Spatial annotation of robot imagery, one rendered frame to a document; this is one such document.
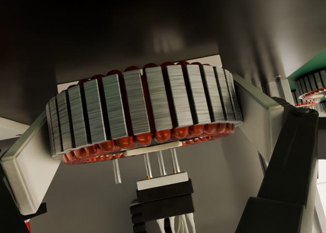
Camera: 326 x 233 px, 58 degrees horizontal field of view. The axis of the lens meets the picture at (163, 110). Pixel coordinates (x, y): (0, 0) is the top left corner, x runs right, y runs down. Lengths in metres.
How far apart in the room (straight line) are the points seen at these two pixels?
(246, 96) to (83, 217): 0.49
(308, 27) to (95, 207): 0.47
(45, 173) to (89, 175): 0.43
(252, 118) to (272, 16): 0.10
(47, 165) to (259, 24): 0.18
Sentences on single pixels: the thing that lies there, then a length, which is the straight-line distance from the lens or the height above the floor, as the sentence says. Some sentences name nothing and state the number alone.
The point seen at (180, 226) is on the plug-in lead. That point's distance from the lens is 0.51.
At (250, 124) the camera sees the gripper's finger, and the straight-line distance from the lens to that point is 0.16.
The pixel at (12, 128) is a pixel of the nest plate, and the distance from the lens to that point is 0.40.
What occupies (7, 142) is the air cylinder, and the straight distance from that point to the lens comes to 0.51.
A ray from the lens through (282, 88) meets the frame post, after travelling 0.46.
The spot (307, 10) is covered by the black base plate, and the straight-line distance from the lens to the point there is 0.25.
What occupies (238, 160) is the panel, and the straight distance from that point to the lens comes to 0.59.
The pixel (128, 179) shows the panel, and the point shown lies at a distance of 0.59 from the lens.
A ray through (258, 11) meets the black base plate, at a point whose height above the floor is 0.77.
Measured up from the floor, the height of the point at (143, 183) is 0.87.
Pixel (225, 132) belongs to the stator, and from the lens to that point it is 0.16.
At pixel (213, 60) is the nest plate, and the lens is 0.27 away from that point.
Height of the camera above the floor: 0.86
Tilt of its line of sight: 11 degrees down
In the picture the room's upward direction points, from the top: 169 degrees clockwise
